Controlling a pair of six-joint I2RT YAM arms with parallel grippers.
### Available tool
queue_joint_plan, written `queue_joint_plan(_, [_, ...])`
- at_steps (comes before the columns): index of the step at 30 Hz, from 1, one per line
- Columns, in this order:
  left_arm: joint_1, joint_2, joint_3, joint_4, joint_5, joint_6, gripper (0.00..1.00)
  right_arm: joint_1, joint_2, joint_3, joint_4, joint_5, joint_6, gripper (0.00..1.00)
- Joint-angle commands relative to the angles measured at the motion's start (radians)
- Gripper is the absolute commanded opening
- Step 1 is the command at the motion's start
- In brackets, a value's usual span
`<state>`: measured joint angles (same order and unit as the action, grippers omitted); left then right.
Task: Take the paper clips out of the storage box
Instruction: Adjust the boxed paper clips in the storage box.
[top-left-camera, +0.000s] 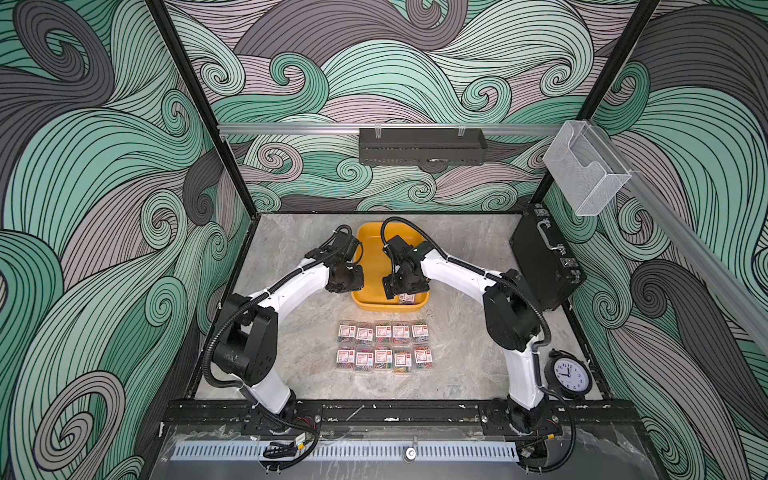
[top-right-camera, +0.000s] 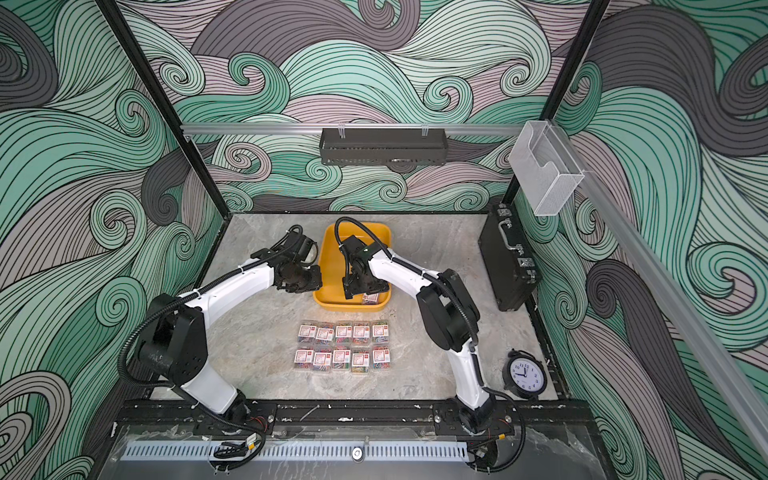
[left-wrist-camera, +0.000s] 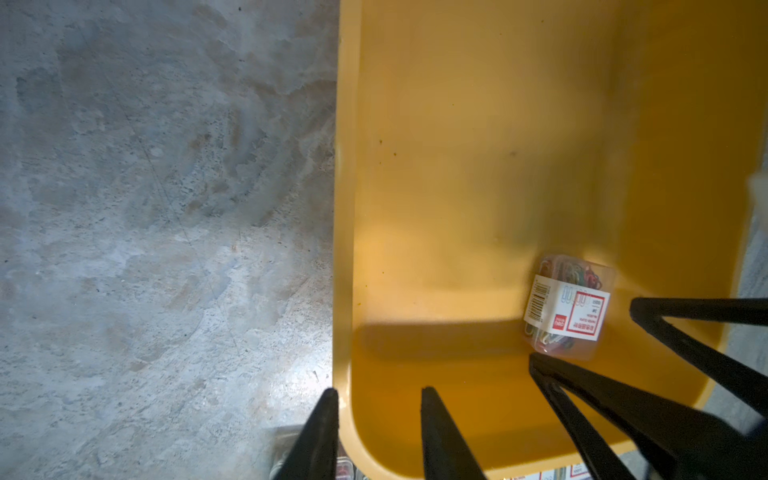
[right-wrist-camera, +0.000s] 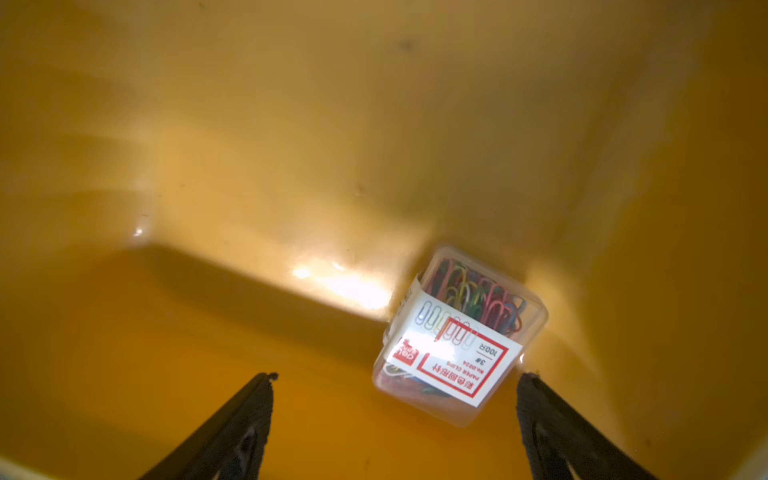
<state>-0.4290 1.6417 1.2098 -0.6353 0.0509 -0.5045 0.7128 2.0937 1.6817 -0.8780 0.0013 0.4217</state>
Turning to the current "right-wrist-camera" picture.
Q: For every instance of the yellow plastic storage tray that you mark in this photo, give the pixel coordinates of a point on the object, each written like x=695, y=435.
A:
x=195, y=192

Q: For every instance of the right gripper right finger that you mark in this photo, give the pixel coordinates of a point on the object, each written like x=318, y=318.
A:
x=562, y=444

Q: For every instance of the paper clip box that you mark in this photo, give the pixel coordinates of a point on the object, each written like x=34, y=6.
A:
x=456, y=336

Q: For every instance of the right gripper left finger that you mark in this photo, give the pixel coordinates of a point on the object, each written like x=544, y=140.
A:
x=231, y=443

